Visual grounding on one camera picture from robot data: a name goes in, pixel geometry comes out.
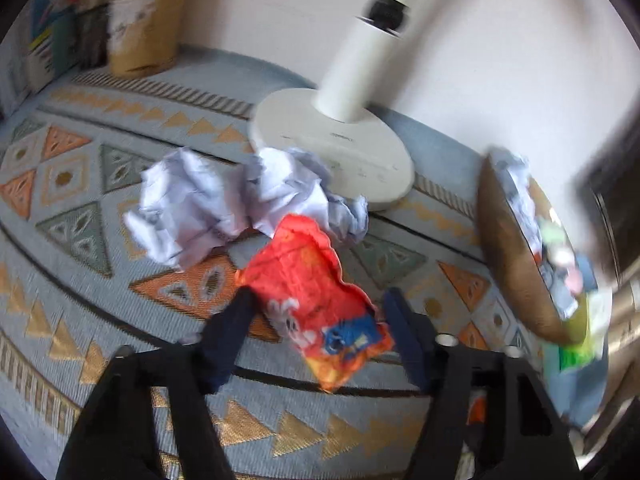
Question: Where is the beige cylindrical container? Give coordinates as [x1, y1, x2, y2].
[607, 280, 640, 341]

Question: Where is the white desk lamp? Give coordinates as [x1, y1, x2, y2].
[249, 0, 416, 211]

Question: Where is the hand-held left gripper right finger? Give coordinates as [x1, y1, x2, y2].
[382, 287, 583, 480]

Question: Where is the orange fuzzy ball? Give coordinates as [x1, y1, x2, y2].
[467, 392, 486, 426]

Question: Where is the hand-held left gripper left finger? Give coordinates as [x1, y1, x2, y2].
[55, 287, 257, 480]

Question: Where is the red snack packet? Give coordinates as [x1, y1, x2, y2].
[235, 214, 396, 393]

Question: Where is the black monitor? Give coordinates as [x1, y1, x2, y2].
[575, 125, 640, 281]

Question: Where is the brown paper bag holder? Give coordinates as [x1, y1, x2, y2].
[107, 0, 193, 78]

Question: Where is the patterned blue table mat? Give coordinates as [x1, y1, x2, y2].
[0, 45, 616, 480]

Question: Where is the dark pen cup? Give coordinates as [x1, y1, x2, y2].
[75, 5, 111, 68]

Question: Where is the amber ribbed glass bowl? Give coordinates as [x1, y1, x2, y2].
[477, 152, 608, 346]

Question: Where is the green tissue pack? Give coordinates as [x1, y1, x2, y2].
[557, 295, 613, 371]

